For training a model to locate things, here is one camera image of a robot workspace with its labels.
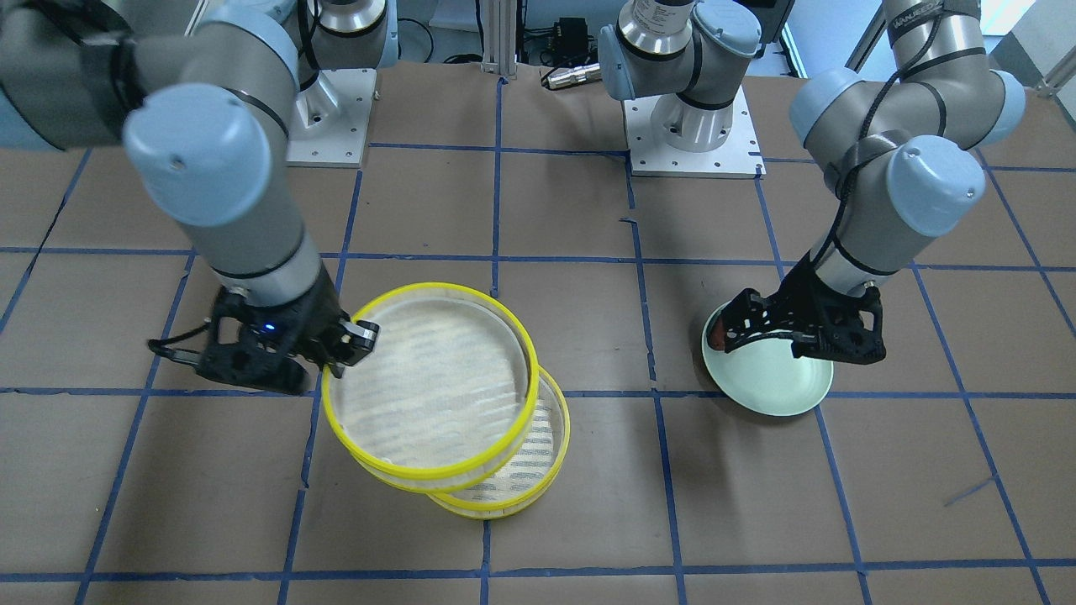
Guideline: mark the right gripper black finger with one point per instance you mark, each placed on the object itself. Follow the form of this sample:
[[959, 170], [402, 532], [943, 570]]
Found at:
[[349, 342]]

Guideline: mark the light green plate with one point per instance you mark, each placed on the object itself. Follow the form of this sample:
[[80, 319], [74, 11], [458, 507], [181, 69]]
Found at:
[[765, 377]]

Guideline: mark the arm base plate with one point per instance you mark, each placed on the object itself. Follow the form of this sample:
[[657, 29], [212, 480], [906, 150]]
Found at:
[[331, 120], [668, 138]]

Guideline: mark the silver cylinder tool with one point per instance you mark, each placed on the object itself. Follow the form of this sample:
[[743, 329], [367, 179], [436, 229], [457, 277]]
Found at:
[[566, 77]]

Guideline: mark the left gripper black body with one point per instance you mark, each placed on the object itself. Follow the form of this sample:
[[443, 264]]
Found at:
[[809, 296]]

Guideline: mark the aluminium frame post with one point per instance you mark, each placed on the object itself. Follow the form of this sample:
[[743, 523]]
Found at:
[[499, 26]]

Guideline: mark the yellow steamer layer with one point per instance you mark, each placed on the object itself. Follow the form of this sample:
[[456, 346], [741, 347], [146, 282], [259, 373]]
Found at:
[[529, 473], [448, 394]]

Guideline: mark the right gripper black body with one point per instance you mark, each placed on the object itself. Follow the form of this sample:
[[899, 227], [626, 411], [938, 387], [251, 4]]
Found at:
[[318, 313]]

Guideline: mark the black power adapter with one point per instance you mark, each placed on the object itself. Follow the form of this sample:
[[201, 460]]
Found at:
[[570, 39]]

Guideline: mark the brown steamed bun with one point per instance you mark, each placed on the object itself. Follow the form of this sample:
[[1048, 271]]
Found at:
[[716, 335]]

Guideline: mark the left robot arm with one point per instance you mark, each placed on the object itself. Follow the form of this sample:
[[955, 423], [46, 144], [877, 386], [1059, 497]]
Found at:
[[896, 154]]

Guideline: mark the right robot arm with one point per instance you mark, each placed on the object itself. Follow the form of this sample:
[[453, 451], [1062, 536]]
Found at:
[[206, 117]]

